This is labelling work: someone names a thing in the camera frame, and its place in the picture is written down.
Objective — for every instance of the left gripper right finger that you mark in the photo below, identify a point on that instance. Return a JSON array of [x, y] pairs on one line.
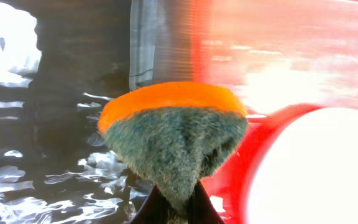
[[200, 209]]

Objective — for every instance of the black water tray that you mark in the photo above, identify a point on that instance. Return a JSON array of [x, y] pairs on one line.
[[60, 63]]

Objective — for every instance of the light blue plate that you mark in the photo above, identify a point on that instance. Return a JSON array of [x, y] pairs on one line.
[[310, 173]]

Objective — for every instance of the red serving tray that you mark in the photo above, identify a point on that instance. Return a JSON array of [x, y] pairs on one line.
[[283, 59]]

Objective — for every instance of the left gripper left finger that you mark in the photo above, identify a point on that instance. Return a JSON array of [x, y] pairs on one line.
[[154, 210]]

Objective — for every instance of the orange green sponge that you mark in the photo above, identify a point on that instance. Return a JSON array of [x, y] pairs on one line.
[[174, 134]]

